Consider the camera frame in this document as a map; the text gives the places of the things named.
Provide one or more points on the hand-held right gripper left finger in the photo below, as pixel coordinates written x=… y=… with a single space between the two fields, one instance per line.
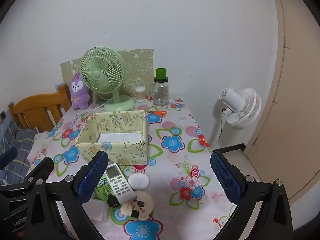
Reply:
x=92 y=177

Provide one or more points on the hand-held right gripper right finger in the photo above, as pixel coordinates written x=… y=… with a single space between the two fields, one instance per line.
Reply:
x=225 y=180

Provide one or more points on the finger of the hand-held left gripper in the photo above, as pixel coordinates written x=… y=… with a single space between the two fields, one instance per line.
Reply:
x=7 y=156
x=42 y=167

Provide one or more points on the green perforated case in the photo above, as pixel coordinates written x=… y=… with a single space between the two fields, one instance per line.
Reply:
x=103 y=190

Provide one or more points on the white remote control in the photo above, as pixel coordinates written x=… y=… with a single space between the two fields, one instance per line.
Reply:
x=117 y=182

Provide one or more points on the cartoon print storage box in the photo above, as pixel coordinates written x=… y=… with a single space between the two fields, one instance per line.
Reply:
x=130 y=152

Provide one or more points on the white rounded case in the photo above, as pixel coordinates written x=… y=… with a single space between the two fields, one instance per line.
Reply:
x=138 y=181

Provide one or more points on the round cream compact mirror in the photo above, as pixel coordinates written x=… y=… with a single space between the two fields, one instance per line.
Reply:
x=145 y=200

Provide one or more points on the grey plaid pillow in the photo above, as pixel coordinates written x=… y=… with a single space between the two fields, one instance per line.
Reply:
x=20 y=140

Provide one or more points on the floral printed tablecloth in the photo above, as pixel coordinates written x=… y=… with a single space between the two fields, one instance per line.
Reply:
x=172 y=162

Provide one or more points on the small black object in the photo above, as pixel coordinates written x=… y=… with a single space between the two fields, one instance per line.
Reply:
x=135 y=213

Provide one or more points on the wooden bed headboard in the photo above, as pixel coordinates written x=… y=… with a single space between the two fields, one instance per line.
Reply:
x=32 y=102

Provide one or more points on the white standing fan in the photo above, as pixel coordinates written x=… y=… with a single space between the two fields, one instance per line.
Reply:
x=246 y=110

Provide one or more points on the purple plush toy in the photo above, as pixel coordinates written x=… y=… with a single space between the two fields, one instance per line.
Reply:
x=78 y=97

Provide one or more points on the clear cotton swab container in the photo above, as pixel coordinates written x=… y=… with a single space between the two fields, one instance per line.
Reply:
x=140 y=95

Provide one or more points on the beige door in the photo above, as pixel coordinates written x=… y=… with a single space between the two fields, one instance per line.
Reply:
x=295 y=105

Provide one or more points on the green desk fan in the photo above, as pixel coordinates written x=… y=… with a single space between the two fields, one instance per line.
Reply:
x=100 y=73

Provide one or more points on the glass jar with green lid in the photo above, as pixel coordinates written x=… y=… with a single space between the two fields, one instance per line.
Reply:
x=160 y=95

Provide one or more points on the green cartoon print board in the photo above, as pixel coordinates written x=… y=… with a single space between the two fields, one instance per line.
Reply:
x=140 y=62

